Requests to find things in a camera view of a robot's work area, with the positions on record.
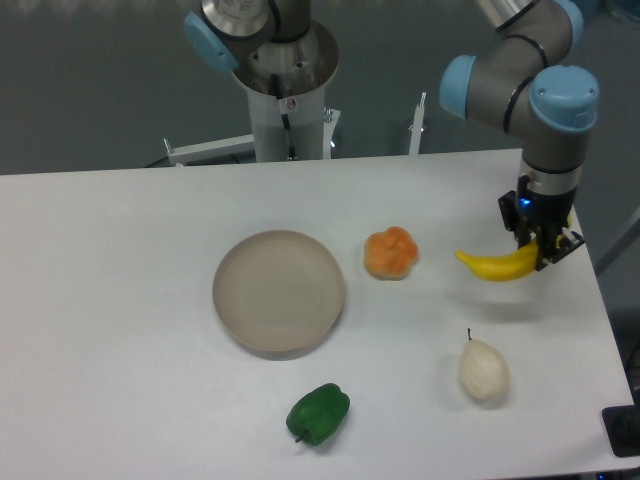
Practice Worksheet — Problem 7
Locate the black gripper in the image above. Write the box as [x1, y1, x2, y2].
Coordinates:
[498, 172, 584, 271]

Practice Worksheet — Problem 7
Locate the yellow toy banana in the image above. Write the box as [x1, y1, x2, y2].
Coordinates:
[455, 242, 538, 282]

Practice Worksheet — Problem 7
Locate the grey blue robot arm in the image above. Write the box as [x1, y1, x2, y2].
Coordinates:
[183, 1, 599, 270]

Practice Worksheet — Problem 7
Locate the grey metal table leg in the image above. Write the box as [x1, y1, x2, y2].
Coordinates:
[594, 208, 639, 276]

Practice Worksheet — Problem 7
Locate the orange bread roll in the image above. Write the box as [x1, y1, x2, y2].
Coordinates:
[363, 226, 419, 280]

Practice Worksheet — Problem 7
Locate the white toy pear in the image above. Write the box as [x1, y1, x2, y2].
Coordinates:
[458, 328, 511, 401]

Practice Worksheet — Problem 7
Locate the black device at edge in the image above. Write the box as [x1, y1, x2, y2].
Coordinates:
[601, 405, 639, 458]

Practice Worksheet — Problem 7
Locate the blue plastic bag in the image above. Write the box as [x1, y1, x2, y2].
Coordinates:
[604, 0, 640, 22]

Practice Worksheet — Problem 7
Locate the beige round plate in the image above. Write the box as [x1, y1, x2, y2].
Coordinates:
[212, 230, 346, 356]

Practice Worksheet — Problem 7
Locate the green toy bell pepper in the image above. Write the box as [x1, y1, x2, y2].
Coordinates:
[286, 383, 351, 446]

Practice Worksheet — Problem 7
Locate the white upright frame post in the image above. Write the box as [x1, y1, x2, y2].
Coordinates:
[408, 91, 427, 156]

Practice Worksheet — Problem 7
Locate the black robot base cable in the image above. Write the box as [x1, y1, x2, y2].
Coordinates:
[269, 73, 297, 161]

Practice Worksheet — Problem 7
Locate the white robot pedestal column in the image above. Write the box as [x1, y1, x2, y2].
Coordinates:
[233, 21, 339, 162]

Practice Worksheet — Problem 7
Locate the white metal frame bracket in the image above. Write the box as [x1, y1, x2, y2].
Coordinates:
[148, 107, 341, 167]

